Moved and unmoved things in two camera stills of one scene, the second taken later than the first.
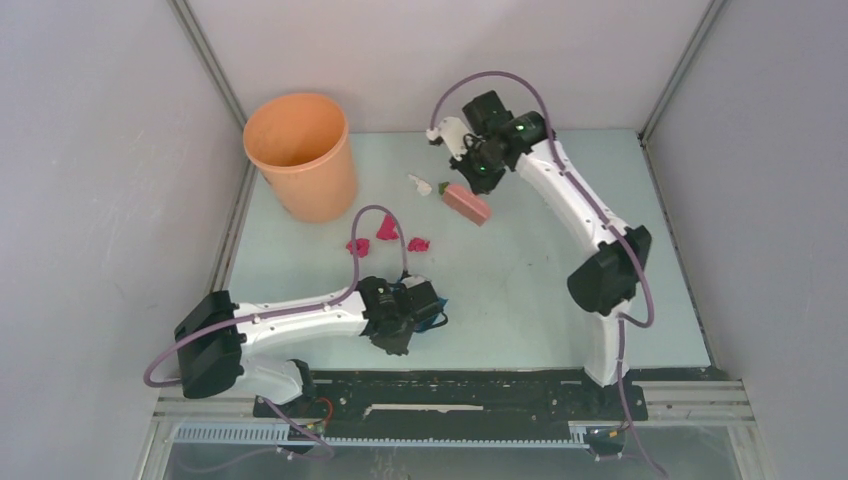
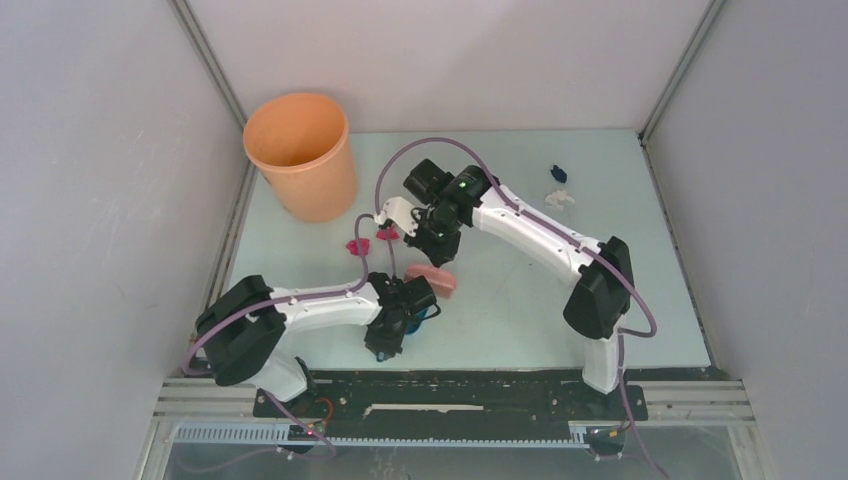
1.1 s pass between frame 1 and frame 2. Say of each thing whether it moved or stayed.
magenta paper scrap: stayed
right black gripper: moved
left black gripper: stayed
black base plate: stayed
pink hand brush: moved
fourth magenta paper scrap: stayed
